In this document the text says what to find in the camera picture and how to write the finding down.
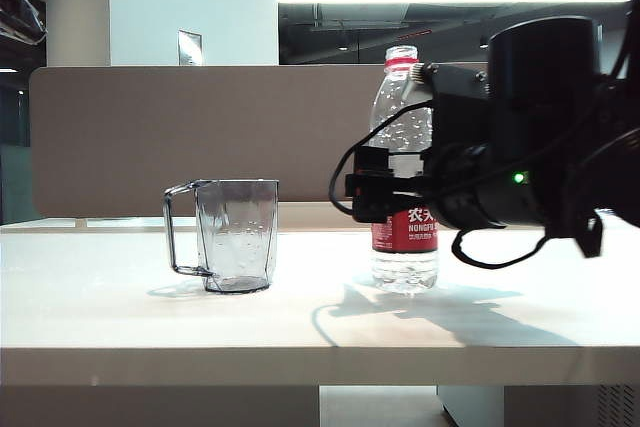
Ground framed wall sign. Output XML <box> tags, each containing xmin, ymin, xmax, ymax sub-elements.
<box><xmin>177</xmin><ymin>29</ymin><xmax>204</xmax><ymax>67</ymax></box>

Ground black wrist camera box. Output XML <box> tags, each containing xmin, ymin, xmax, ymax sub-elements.
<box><xmin>410</xmin><ymin>61</ymin><xmax>494</xmax><ymax>101</ymax></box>

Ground brown desk partition panel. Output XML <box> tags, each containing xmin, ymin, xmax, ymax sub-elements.
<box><xmin>28</xmin><ymin>64</ymin><xmax>494</xmax><ymax>218</ymax></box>

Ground beige desk cable tray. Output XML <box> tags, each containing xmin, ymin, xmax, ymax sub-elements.
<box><xmin>277</xmin><ymin>200</ymin><xmax>374</xmax><ymax>233</ymax></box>

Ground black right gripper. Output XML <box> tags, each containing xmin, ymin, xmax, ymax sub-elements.
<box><xmin>343</xmin><ymin>96</ymin><xmax>501</xmax><ymax>231</ymax></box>

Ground clear red-label water bottle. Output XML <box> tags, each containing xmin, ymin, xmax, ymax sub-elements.
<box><xmin>368</xmin><ymin>45</ymin><xmax>440</xmax><ymax>297</ymax></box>

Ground brown table leg panel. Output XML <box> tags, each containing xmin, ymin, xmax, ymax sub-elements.
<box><xmin>0</xmin><ymin>385</ymin><xmax>321</xmax><ymax>427</ymax></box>

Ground grey cabinet under table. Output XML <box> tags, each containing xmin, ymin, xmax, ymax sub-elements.
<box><xmin>436</xmin><ymin>385</ymin><xmax>640</xmax><ymax>427</ymax></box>

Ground clear grey faceted mug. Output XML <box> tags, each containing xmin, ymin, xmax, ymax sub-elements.
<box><xmin>163</xmin><ymin>178</ymin><xmax>280</xmax><ymax>295</ymax></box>

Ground thin black cable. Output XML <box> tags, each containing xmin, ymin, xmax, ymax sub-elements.
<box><xmin>328</xmin><ymin>99</ymin><xmax>436</xmax><ymax>216</ymax></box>
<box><xmin>451</xmin><ymin>225</ymin><xmax>551</xmax><ymax>270</ymax></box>

